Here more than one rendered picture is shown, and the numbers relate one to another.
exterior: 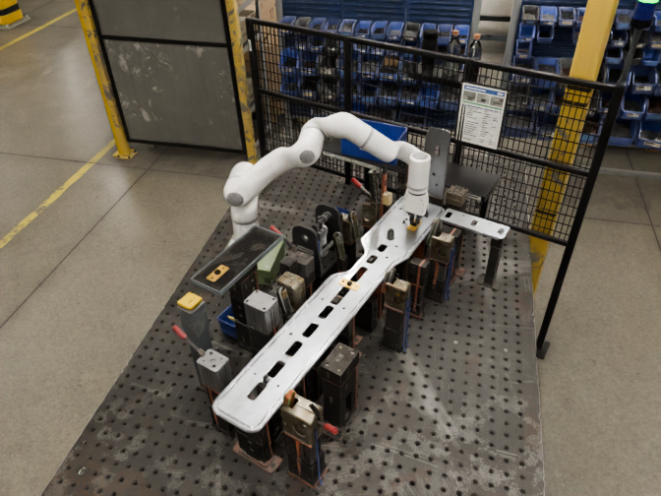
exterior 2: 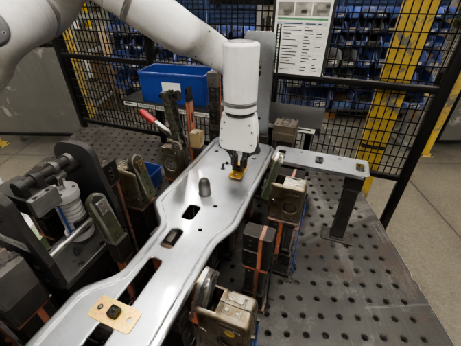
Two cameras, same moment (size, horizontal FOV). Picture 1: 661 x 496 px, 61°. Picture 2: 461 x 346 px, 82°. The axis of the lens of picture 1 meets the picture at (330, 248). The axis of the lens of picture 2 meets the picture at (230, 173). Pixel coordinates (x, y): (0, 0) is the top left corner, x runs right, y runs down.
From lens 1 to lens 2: 170 cm
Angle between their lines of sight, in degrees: 11
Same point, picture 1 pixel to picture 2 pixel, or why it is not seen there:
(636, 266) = not seen: hidden behind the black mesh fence
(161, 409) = not seen: outside the picture
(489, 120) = (311, 38)
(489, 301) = (348, 264)
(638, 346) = (437, 264)
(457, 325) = (320, 315)
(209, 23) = not seen: hidden behind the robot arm
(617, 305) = (401, 226)
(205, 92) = (52, 88)
